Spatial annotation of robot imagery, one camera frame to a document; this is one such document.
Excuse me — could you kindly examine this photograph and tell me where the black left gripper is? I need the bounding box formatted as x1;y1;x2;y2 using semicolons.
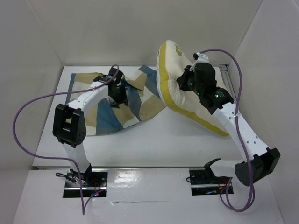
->
107;84;128;109

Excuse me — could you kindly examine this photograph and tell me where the cream and yellow pillow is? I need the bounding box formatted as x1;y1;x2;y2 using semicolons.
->
157;40;229;137

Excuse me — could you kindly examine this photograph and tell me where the blue beige patchwork pillowcase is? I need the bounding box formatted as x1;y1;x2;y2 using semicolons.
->
67;64;167;136

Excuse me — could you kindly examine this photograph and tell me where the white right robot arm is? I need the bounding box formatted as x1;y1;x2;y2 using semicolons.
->
177;63;281;186

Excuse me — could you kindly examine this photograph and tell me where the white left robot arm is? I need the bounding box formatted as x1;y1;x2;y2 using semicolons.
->
53;68;128;186

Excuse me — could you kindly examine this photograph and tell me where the aluminium rail right side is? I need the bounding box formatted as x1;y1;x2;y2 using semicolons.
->
219;64;235;98

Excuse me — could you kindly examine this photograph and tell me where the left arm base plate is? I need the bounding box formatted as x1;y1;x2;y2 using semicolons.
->
55;169;108;198

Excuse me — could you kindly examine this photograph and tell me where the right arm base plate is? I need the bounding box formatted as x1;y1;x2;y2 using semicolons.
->
186;169;229;196

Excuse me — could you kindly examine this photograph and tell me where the aluminium rail front edge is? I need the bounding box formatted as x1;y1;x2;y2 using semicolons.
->
33;166;204;170

